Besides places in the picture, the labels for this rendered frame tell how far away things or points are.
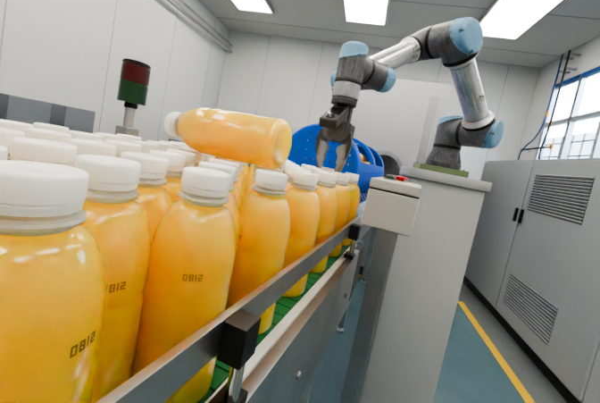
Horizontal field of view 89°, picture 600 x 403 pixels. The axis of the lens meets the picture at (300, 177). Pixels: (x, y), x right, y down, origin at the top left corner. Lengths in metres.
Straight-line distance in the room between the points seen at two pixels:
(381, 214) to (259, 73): 6.38
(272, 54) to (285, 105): 1.11
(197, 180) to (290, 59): 6.57
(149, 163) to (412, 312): 1.34
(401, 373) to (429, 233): 0.63
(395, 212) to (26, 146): 0.56
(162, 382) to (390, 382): 1.47
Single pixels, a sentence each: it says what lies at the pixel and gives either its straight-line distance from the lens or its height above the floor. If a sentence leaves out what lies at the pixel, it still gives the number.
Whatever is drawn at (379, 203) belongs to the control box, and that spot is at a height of 1.05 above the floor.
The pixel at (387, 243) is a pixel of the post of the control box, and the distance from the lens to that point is 0.73.
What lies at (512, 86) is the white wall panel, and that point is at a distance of 6.92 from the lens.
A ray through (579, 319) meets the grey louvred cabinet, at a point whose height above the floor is 0.49.
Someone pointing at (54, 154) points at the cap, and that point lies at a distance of 0.29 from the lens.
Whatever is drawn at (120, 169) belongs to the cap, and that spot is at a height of 1.09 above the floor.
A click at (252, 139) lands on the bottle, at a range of 0.40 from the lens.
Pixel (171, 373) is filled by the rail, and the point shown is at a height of 0.97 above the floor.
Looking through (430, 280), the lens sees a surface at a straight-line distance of 1.46.
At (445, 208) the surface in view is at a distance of 1.40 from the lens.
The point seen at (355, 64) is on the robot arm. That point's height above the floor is 1.38.
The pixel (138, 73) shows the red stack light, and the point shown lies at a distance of 0.86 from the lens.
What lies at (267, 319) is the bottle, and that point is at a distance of 0.40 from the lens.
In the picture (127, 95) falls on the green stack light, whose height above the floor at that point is 1.18.
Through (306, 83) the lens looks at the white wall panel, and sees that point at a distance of 6.57.
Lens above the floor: 1.12
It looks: 5 degrees down
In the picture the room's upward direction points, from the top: 11 degrees clockwise
